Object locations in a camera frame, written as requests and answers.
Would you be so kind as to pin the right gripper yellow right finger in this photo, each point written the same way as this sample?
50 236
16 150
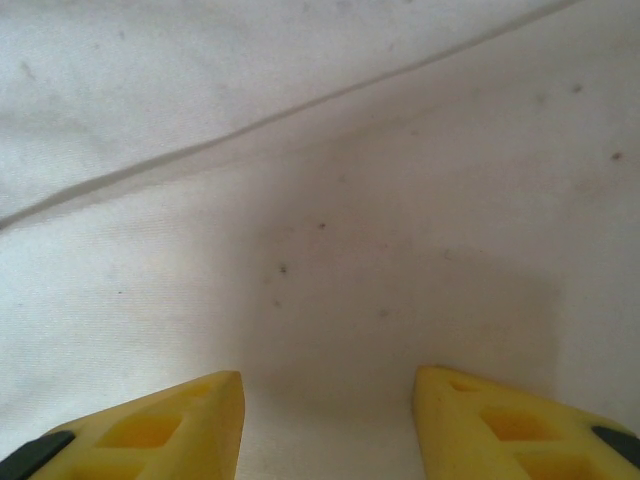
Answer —
490 435

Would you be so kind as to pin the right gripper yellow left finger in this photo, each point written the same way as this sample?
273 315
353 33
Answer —
165 440

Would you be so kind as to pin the white t-shirt with robot print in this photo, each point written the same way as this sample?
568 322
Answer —
320 200

